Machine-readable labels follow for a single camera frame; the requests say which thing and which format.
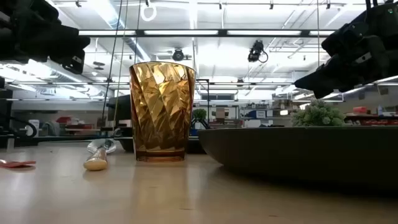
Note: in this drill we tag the black overhead frame beam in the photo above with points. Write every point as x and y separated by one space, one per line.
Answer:
140 32

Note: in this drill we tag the small green artificial plant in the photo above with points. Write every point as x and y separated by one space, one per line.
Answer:
317 115

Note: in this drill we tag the black round plate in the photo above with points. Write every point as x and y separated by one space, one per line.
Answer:
295 149

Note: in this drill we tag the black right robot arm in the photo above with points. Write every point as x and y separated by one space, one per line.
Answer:
382 15

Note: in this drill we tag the small potted background plant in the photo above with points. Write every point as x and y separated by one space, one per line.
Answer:
199 114

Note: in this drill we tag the dark computer monitor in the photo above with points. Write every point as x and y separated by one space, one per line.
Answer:
121 109

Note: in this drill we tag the red storage box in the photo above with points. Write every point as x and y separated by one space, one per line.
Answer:
360 110

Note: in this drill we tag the black round overhead camera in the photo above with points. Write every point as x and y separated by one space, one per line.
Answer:
178 55

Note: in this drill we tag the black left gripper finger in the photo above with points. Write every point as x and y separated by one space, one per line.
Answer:
74 63
73 46

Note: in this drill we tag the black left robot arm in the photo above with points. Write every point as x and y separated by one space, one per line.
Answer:
25 7

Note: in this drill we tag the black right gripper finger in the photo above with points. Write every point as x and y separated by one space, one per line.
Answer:
329 91
323 77

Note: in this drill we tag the amber faceted plastic cup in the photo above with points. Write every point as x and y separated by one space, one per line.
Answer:
161 109

